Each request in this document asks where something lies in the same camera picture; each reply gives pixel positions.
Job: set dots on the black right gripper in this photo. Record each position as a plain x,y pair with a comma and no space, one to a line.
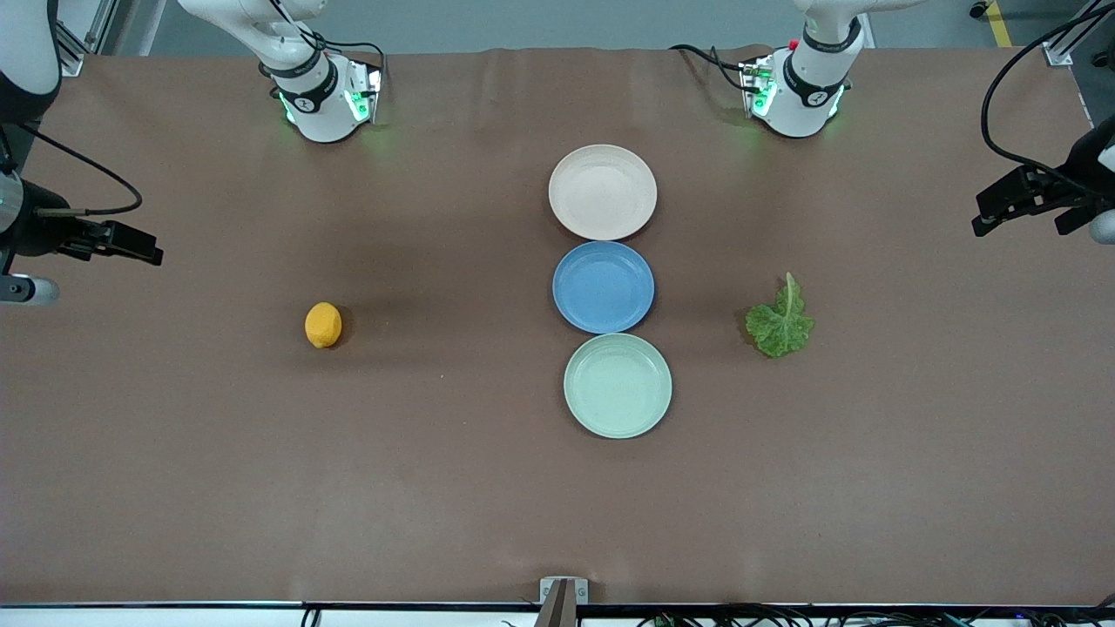
37,232

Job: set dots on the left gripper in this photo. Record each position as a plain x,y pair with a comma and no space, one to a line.
1081,168

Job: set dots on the yellow lemon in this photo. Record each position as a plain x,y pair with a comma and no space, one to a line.
323,325

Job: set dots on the green lettuce leaf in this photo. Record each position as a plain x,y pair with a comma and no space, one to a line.
780,331

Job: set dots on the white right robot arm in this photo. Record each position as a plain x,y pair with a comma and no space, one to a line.
318,113

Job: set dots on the brown table mat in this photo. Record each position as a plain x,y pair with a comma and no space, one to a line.
261,392

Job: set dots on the beige round plate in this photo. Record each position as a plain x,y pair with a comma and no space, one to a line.
603,192

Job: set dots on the blue round plate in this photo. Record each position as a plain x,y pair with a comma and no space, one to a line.
603,287

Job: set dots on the pale green round plate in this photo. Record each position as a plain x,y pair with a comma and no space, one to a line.
617,387

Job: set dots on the aluminium frame post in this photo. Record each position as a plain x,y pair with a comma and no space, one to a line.
1058,54
70,63

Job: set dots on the white table edge rail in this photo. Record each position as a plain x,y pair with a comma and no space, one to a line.
174,618

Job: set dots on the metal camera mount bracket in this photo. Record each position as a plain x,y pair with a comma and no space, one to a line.
564,601

